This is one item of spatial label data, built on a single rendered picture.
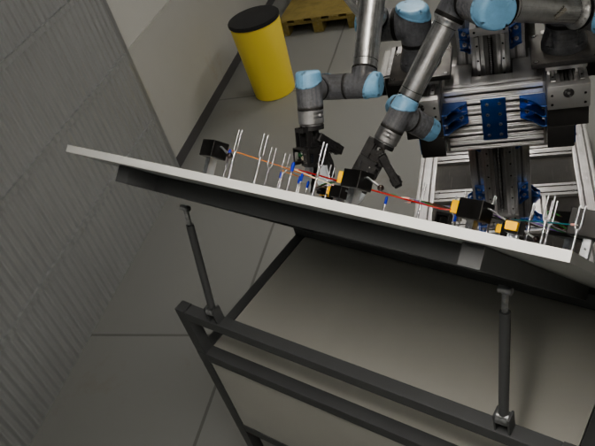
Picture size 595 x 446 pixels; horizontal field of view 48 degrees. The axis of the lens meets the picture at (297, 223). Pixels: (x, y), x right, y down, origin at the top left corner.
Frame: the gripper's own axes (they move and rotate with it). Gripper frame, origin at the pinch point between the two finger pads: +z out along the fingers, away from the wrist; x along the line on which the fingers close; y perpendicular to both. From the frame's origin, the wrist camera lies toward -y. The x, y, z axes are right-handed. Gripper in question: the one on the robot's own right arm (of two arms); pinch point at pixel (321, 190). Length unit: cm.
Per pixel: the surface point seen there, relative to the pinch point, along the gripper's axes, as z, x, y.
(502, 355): 20, 77, 23
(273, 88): -10, -252, -184
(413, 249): -5, 68, 40
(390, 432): 57, 40, 18
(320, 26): -52, -297, -278
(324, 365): 37, 27, 28
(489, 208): -2, 58, 0
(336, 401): 54, 21, 20
